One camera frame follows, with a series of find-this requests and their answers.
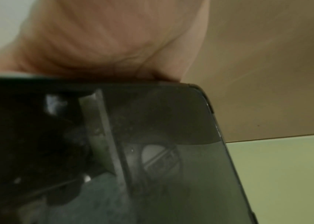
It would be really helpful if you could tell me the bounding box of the person's left hand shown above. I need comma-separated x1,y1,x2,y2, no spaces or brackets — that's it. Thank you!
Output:
0,0,211,83

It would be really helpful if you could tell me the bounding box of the black smartphone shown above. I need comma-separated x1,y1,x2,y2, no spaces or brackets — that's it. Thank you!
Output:
0,75,259,224

